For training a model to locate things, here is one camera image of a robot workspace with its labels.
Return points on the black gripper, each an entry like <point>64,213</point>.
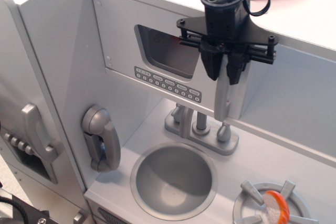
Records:
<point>228,29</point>

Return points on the white toy microwave door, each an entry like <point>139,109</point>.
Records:
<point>140,43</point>

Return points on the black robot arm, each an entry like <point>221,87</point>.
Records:
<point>231,4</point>

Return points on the grey toy faucet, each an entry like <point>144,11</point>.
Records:
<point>197,128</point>

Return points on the grey round toy sink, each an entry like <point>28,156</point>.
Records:
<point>174,181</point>

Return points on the white toy kitchen cabinet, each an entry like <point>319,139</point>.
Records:
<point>51,55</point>

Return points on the grey toy stove burner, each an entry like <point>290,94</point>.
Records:
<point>249,205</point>

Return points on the orange salmon sushi toy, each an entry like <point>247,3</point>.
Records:
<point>277,207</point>

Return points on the grey fridge dispenser panel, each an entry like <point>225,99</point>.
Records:
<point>25,155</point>

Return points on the grey toy fridge handle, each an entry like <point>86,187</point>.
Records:
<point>41,132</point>

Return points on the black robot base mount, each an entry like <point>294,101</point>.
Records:
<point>14,210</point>

